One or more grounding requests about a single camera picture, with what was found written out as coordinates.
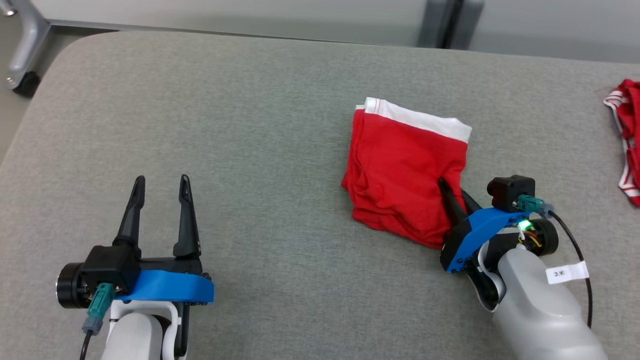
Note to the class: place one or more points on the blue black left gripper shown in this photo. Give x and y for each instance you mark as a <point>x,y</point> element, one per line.
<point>170,287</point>

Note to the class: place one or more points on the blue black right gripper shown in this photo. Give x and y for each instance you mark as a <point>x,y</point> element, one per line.
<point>480,230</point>

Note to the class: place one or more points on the red white sports shorts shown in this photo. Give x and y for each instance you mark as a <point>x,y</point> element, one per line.
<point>400,170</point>

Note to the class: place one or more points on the red white basketball jersey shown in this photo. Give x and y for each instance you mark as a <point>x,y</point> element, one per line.
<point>631,130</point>

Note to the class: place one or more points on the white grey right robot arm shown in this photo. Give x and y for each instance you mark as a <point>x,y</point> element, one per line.
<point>540,315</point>

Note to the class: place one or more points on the grey castor leg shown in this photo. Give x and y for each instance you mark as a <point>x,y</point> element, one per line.
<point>27,45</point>

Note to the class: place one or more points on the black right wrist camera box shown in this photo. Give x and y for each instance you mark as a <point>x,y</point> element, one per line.
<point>510,192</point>

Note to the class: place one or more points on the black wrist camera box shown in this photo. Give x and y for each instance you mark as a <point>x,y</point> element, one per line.
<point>110,267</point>
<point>510,192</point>

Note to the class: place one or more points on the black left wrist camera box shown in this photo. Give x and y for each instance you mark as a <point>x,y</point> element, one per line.
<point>110,267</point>

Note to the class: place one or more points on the grey partition post with feet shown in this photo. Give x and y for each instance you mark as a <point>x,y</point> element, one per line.
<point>450,22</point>

